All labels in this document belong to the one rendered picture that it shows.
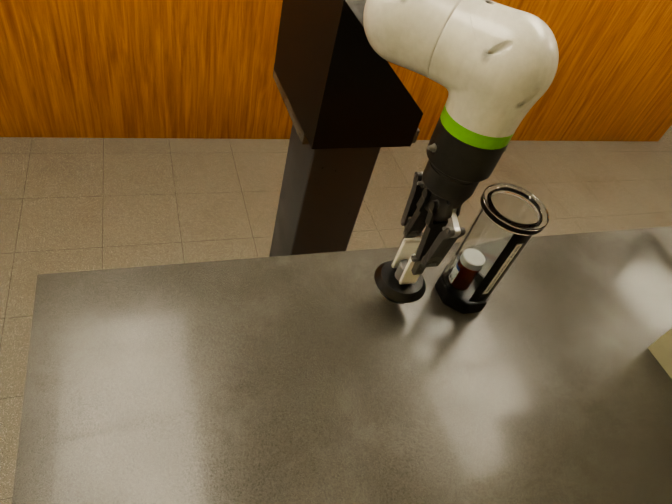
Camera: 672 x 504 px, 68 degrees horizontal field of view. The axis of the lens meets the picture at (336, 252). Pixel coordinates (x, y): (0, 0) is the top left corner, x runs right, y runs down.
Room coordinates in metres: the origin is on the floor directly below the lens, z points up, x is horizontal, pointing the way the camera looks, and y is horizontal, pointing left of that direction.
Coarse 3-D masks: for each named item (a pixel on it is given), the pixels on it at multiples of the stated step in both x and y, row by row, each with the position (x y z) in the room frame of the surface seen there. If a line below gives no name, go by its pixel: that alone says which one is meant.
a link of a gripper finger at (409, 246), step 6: (408, 240) 0.59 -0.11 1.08; (414, 240) 0.60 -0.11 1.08; (420, 240) 0.60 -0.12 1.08; (402, 246) 0.59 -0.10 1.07; (408, 246) 0.60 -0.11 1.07; (414, 246) 0.60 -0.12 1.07; (402, 252) 0.59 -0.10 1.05; (408, 252) 0.60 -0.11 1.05; (414, 252) 0.60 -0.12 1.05; (396, 258) 0.59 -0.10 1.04; (402, 258) 0.60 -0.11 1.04; (408, 258) 0.60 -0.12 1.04; (396, 264) 0.59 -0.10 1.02
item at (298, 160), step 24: (288, 168) 1.23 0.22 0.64; (312, 168) 1.10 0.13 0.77; (336, 168) 1.14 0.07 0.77; (360, 168) 1.18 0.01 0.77; (288, 192) 1.20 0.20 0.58; (312, 192) 1.11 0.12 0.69; (336, 192) 1.15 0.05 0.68; (360, 192) 1.19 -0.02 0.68; (288, 216) 1.17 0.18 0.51; (312, 216) 1.12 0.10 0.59; (336, 216) 1.16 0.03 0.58; (288, 240) 1.13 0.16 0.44; (312, 240) 1.13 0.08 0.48; (336, 240) 1.17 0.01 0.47
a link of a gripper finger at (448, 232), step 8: (440, 232) 0.54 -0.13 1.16; (448, 232) 0.53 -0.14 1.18; (464, 232) 0.53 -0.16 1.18; (440, 240) 0.53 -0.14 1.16; (448, 240) 0.53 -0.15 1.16; (432, 248) 0.54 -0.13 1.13; (440, 248) 0.53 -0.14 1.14; (448, 248) 0.54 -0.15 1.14; (424, 256) 0.55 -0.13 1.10; (432, 256) 0.53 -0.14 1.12; (440, 256) 0.54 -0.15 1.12; (424, 264) 0.54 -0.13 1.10
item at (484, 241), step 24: (504, 192) 0.69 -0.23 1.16; (528, 192) 0.70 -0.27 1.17; (480, 216) 0.64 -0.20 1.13; (504, 216) 0.62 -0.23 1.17; (528, 216) 0.68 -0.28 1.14; (480, 240) 0.62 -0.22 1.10; (504, 240) 0.61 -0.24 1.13; (456, 264) 0.64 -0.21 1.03; (480, 264) 0.61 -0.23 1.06; (456, 288) 0.62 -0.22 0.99
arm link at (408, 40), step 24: (384, 0) 0.59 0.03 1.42; (408, 0) 0.59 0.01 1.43; (432, 0) 0.59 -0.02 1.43; (456, 0) 0.59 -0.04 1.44; (384, 24) 0.58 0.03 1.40; (408, 24) 0.57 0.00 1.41; (432, 24) 0.57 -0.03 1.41; (384, 48) 0.58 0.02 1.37; (408, 48) 0.57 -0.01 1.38; (432, 48) 0.56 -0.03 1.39
